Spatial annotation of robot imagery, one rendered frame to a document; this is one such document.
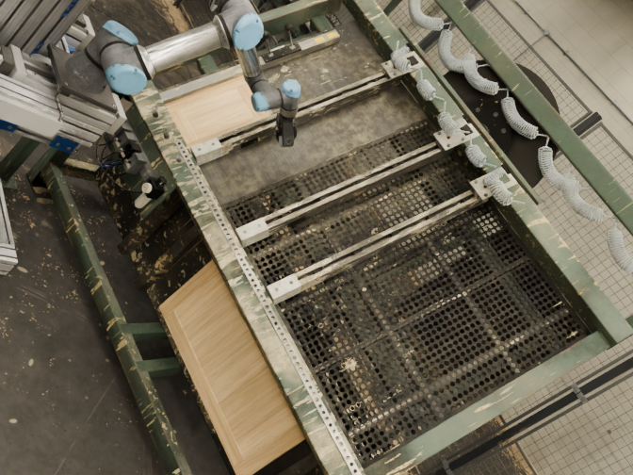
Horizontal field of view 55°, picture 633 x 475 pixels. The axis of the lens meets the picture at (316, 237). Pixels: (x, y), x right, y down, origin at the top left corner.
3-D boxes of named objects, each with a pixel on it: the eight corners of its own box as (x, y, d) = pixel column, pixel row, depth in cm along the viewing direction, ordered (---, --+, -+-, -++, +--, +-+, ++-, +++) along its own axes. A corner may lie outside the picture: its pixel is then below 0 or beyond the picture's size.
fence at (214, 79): (160, 99, 287) (158, 93, 284) (334, 35, 313) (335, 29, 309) (164, 106, 285) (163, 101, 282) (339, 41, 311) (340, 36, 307)
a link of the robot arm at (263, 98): (247, 98, 244) (272, 92, 248) (256, 117, 239) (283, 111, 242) (247, 83, 238) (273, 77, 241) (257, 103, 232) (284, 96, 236)
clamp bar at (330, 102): (190, 153, 275) (183, 120, 253) (409, 65, 306) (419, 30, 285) (199, 169, 271) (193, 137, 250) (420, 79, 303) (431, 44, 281)
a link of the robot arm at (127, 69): (106, 74, 208) (254, 18, 214) (118, 104, 200) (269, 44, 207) (92, 48, 197) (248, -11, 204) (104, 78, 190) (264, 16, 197)
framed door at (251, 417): (161, 306, 296) (158, 306, 294) (238, 238, 277) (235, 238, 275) (242, 481, 263) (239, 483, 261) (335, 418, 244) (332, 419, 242)
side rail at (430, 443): (359, 472, 224) (363, 468, 215) (585, 337, 254) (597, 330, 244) (370, 493, 222) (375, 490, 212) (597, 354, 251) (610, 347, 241)
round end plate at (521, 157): (377, 126, 341) (495, 24, 313) (381, 129, 346) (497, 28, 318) (458, 240, 312) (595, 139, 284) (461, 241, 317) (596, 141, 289)
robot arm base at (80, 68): (70, 82, 202) (88, 61, 199) (60, 54, 209) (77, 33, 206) (107, 100, 214) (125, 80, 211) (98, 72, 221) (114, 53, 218)
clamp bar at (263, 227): (234, 233, 258) (230, 204, 237) (461, 132, 290) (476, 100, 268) (244, 252, 254) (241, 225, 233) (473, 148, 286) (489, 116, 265)
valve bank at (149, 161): (78, 129, 277) (110, 93, 269) (104, 137, 290) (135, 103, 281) (119, 215, 259) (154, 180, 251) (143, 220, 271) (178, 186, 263)
